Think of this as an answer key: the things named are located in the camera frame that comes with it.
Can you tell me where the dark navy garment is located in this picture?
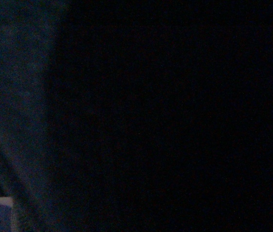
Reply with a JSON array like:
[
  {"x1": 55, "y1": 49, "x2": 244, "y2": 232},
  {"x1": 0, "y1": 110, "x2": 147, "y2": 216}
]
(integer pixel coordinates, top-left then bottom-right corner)
[{"x1": 0, "y1": 0, "x2": 273, "y2": 232}]

